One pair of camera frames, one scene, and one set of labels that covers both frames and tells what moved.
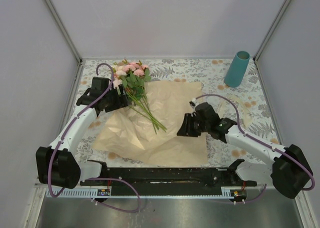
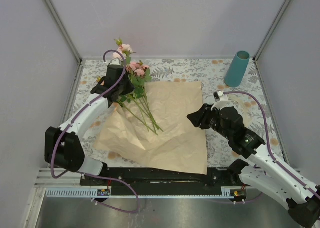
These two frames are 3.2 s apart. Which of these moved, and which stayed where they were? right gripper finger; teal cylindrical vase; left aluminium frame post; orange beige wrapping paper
Moved: right gripper finger
Stayed: teal cylindrical vase; orange beige wrapping paper; left aluminium frame post
